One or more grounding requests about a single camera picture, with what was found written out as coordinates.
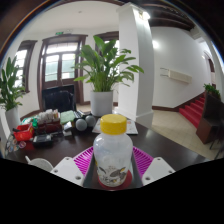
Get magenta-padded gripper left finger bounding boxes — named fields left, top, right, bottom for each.
left=49, top=145, right=100, bottom=190

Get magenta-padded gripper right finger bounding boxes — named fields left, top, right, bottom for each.
left=127, top=146, right=177, bottom=190

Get yellow-capped clear drink bottle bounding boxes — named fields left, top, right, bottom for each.
left=92, top=113, right=134, bottom=189

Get white speckled mug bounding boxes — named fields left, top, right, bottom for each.
left=24, top=155, right=55, bottom=173

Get flat round red coaster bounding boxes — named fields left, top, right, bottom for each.
left=96, top=169, right=134, bottom=192

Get small black box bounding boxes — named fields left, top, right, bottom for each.
left=32, top=133, right=54, bottom=148

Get grey headphones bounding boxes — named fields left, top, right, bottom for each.
left=73, top=114, right=98, bottom=132

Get green book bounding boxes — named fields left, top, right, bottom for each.
left=59, top=109, right=77, bottom=126

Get red plastic box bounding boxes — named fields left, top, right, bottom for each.
left=12, top=122, right=35, bottom=142

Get red carpeted stairs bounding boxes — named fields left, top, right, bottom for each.
left=178, top=95, right=210, bottom=130

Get black chair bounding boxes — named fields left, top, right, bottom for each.
left=41, top=84, right=77, bottom=113

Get leafy plant in white pot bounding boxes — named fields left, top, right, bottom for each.
left=73, top=35, right=145, bottom=117
left=0, top=55, right=27, bottom=132

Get dark wooden double door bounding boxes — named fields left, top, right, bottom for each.
left=36, top=33, right=89, bottom=111

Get dark-framed window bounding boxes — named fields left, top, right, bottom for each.
left=14, top=39, right=38, bottom=93
left=94, top=31, right=120, bottom=55

